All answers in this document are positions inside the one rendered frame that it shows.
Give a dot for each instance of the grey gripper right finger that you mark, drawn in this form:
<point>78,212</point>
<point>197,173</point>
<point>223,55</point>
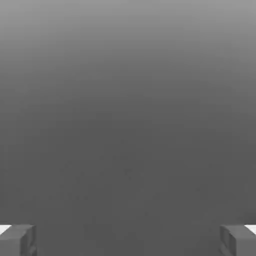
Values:
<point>240,242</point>

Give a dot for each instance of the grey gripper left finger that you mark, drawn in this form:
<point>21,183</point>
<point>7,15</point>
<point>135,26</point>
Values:
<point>16,241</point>

